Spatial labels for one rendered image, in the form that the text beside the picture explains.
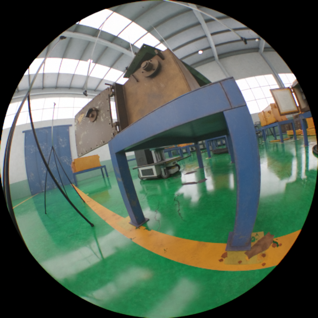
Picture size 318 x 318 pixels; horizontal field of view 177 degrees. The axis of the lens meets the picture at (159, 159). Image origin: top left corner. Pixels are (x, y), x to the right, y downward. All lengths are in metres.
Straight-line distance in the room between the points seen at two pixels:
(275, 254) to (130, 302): 0.55
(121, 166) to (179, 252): 0.59
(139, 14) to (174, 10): 2.18
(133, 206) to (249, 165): 0.68
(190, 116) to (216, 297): 0.61
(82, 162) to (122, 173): 4.89
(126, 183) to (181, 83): 0.71
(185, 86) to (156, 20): 8.57
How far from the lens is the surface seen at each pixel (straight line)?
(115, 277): 0.57
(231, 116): 0.32
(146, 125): 0.44
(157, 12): 8.92
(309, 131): 5.17
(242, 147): 0.32
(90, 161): 5.58
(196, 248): 0.55
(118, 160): 0.67
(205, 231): 0.63
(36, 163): 9.62
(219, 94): 0.34
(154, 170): 1.93
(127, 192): 0.69
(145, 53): 1.06
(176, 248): 0.57
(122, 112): 0.92
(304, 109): 2.80
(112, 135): 0.87
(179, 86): 0.66
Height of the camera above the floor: 0.46
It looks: 2 degrees down
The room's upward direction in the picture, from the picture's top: 14 degrees counter-clockwise
